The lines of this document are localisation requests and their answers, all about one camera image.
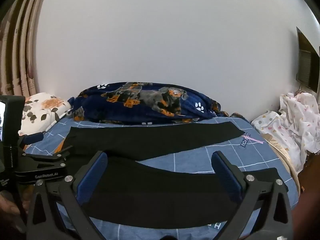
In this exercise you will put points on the white floral pillow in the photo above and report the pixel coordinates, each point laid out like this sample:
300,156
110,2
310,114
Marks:
42,107

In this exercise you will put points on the striped beige curtain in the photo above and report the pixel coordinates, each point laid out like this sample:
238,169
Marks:
22,62

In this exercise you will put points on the navy dog print blanket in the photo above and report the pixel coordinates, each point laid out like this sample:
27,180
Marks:
140,110

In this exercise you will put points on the beige mattress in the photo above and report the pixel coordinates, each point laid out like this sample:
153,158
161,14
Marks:
287,162

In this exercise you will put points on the black pants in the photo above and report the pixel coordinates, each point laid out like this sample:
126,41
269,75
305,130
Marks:
155,195

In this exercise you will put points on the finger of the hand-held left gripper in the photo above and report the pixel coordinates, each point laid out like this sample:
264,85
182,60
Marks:
50,158
35,138

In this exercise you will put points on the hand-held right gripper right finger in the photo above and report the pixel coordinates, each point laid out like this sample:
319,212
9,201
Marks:
228,180

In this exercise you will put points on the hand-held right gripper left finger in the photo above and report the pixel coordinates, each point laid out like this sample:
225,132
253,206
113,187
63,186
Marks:
92,180

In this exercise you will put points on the blue plaid bed sheet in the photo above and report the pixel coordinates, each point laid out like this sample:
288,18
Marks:
200,157

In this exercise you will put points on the person's left hand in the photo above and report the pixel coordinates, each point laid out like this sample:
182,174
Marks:
7,205

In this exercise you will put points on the white patterned crumpled cloth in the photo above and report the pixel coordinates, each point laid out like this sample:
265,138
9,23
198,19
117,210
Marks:
295,122

